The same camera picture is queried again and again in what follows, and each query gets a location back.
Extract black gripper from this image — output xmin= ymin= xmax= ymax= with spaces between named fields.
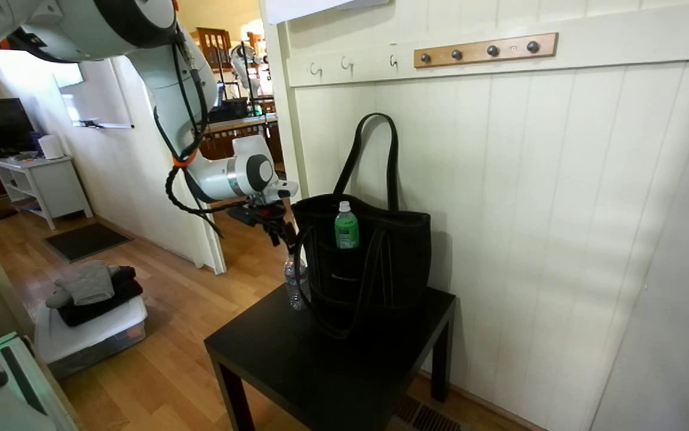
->
xmin=250 ymin=192 xmax=295 ymax=240

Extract clear plastic water bottle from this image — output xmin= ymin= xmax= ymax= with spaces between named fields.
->
xmin=285 ymin=247 xmax=309 ymax=312

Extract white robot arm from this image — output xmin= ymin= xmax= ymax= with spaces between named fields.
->
xmin=0 ymin=0 xmax=295 ymax=244

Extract green plastic bottle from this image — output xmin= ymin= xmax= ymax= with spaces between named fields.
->
xmin=334 ymin=201 xmax=358 ymax=248

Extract black tote bag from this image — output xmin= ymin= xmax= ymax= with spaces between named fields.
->
xmin=291 ymin=113 xmax=431 ymax=339

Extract black side table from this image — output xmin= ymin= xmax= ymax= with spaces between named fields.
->
xmin=204 ymin=286 xmax=457 ymax=431

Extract dark folded clothes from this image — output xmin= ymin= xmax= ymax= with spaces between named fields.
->
xmin=46 ymin=260 xmax=144 ymax=328

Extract white refrigerator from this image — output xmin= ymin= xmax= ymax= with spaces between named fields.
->
xmin=0 ymin=49 xmax=228 ymax=272

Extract dark floor mat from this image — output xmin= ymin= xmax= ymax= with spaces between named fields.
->
xmin=46 ymin=223 xmax=124 ymax=260

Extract white side cabinet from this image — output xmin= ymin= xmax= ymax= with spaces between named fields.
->
xmin=0 ymin=156 xmax=93 ymax=227

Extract white low platform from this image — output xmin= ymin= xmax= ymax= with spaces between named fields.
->
xmin=34 ymin=296 xmax=148 ymax=377

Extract black monitor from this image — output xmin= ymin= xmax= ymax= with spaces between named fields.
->
xmin=0 ymin=96 xmax=40 ymax=159

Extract wooden peg rack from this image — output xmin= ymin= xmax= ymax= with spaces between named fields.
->
xmin=413 ymin=30 xmax=559 ymax=70

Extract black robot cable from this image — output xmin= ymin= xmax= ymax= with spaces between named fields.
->
xmin=150 ymin=39 xmax=228 ymax=236

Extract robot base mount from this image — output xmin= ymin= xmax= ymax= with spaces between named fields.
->
xmin=0 ymin=333 xmax=79 ymax=431

